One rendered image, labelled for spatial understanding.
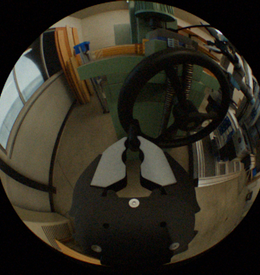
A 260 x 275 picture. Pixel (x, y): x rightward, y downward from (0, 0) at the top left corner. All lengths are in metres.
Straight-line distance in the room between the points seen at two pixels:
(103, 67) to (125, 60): 0.07
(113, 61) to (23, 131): 1.11
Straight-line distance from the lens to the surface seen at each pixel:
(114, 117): 0.44
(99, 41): 2.91
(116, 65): 0.31
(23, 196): 1.24
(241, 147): 0.61
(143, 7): 0.50
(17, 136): 1.16
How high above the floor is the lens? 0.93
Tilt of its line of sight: 59 degrees down
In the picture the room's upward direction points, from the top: 4 degrees counter-clockwise
